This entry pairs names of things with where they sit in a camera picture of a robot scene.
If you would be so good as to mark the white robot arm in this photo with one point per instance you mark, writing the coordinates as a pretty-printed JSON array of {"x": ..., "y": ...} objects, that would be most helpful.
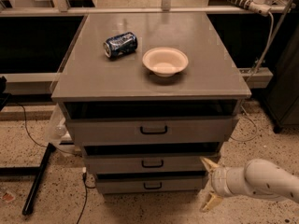
[{"x": 259, "y": 179}]

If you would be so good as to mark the black metal floor frame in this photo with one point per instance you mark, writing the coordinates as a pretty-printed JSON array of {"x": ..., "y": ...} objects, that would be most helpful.
[{"x": 36, "y": 171}]

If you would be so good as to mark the grey top drawer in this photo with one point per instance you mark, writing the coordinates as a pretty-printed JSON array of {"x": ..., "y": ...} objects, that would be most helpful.
[{"x": 151, "y": 122}]

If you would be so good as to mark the grey drawer cabinet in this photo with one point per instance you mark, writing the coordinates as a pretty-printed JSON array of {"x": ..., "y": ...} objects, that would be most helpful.
[{"x": 90, "y": 76}]

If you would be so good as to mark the white power strip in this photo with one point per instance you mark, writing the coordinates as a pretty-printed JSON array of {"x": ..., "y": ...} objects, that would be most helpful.
[{"x": 256, "y": 6}]

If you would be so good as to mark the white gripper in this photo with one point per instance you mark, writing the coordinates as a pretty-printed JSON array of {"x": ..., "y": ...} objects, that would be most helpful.
[{"x": 218, "y": 179}]

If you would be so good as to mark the grey middle drawer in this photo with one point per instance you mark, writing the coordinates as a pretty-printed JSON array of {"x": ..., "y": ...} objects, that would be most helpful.
[{"x": 125, "y": 159}]

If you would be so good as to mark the clear plastic bag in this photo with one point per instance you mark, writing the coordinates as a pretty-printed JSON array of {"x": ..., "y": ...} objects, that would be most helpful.
[{"x": 56, "y": 131}]

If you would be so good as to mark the grey bottom drawer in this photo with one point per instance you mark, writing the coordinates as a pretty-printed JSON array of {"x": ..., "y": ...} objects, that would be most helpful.
[{"x": 150, "y": 182}]

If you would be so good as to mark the grey drawer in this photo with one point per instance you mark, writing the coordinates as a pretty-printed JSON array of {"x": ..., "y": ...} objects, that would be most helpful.
[
  {"x": 151, "y": 122},
  {"x": 125, "y": 159},
  {"x": 150, "y": 182}
]

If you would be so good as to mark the white paper bowl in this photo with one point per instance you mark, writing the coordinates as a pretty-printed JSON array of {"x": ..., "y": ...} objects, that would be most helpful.
[{"x": 165, "y": 62}]

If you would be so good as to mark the blue soda can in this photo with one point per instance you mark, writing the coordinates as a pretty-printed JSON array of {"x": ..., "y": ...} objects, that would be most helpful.
[{"x": 120, "y": 44}]

